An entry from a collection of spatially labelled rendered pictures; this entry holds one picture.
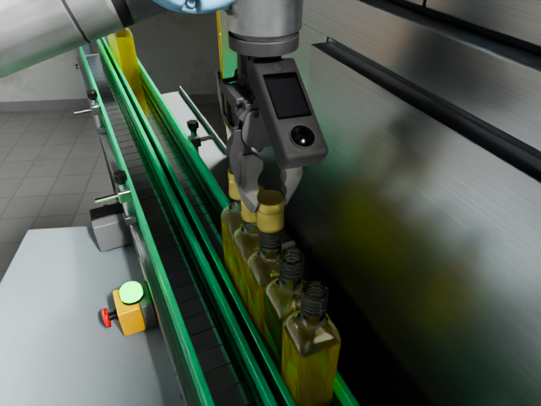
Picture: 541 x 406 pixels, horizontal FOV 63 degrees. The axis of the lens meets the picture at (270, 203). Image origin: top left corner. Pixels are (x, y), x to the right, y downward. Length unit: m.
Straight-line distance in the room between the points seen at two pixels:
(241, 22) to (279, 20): 0.03
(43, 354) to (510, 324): 0.83
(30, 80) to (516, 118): 3.65
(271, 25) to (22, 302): 0.88
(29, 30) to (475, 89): 0.34
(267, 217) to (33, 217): 2.25
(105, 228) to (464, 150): 0.87
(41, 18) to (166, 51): 3.28
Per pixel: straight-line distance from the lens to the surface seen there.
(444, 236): 0.49
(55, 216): 2.66
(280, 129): 0.41
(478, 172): 0.43
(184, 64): 3.55
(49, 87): 3.84
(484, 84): 0.42
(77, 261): 1.17
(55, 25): 0.27
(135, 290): 0.92
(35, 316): 1.09
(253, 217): 0.61
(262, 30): 0.43
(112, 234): 1.14
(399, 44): 0.50
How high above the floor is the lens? 1.51
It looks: 37 degrees down
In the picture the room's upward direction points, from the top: straight up
